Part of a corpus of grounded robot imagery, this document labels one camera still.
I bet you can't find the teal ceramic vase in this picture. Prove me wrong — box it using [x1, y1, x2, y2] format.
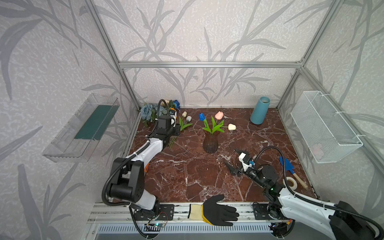
[250, 97, 271, 125]

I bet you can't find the black work glove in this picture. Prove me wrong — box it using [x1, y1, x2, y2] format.
[188, 195, 240, 227]

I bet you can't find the pink glass vase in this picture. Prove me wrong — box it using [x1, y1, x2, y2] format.
[203, 132, 219, 154]

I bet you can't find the cream tulip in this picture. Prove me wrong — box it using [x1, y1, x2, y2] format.
[221, 124, 237, 131]

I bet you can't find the clear acrylic shelf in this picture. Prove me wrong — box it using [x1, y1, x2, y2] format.
[43, 94, 120, 163]

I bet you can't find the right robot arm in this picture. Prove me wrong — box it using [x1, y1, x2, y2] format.
[225, 150, 384, 240]

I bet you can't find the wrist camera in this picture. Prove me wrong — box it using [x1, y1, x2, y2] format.
[169, 108, 177, 127]
[239, 152, 255, 172]

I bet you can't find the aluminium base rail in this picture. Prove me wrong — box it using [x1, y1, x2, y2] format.
[88, 199, 289, 226]

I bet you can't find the white wire basket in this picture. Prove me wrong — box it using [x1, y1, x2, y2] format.
[291, 91, 364, 164]

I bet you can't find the pink tulip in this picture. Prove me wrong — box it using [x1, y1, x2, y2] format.
[211, 112, 224, 135]

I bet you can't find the white tape roll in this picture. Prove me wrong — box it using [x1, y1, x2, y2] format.
[283, 177, 298, 191]

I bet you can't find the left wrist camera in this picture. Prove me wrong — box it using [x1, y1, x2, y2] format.
[169, 108, 177, 127]

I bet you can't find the blue tulip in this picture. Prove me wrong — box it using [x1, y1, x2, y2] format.
[199, 113, 212, 133]

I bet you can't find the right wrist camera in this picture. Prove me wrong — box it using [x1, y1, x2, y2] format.
[239, 152, 255, 172]

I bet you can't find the dusty blue rose bunch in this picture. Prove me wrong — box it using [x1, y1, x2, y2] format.
[140, 100, 181, 127]

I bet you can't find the blue hand trowel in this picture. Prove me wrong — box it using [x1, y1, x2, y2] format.
[284, 159, 308, 189]

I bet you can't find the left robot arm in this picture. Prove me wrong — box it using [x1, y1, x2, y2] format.
[102, 114, 180, 215]

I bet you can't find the small circuit board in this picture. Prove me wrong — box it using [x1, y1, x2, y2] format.
[146, 222, 167, 232]

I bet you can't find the pale white tulip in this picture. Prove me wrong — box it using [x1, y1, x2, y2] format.
[169, 116, 192, 149]

